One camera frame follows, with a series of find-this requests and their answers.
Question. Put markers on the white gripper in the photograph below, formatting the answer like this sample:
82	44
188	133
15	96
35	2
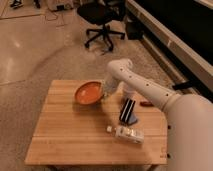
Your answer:
110	85

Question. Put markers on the orange ceramic bowl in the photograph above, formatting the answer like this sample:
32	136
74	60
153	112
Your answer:
88	93

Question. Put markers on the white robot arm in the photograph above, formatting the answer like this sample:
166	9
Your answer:
189	117

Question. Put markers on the small red object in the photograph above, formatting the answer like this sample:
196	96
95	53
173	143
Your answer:
146	104

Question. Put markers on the white plastic bottle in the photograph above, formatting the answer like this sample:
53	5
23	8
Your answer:
126	133

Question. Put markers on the black box on floor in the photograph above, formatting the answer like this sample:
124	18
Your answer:
134	31

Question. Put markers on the wooden table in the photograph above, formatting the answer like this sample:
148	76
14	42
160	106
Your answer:
68	133

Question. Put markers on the black office chair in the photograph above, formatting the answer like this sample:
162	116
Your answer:
101	14

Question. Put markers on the long workbench with black top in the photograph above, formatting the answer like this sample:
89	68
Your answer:
185	29

